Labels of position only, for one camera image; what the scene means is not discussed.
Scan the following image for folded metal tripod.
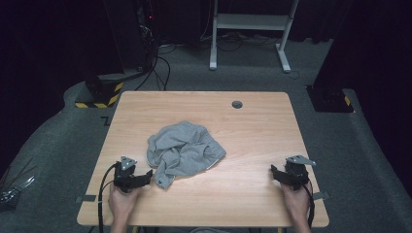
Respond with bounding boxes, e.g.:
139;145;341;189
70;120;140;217
0;157;37;209

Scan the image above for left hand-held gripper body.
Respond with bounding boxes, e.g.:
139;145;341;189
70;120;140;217
113;155;138;194

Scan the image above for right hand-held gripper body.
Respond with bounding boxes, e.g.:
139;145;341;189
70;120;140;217
282;154;318;191

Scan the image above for black stand base yellow corner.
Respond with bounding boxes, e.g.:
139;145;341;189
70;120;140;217
305;84;356;114

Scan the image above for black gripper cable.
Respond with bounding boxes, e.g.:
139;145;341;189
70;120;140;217
96;162;120;233
302;182;316;230

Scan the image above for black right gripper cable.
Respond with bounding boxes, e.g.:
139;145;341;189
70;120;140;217
302;182;316;230

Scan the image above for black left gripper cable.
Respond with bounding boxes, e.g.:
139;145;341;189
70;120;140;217
96;162;120;233

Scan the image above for person's right hand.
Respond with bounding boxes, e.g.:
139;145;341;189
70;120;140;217
280;182;314;225

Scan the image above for person's left hand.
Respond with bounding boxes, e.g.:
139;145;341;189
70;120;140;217
107;184;143;225

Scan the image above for black yellow striped stand base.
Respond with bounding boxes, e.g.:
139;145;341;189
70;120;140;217
74;73;125;110

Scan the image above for black floor cables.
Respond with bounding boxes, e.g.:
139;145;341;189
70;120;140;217
134;30;183;92

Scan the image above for dark equipment rack red light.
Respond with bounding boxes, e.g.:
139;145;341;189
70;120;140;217
135;0;160;71

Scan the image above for white metal desk frame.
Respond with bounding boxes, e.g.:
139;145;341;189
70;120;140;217
208;0;299;74

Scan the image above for grey cloth shorts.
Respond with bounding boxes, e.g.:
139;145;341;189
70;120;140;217
146;120;227;190

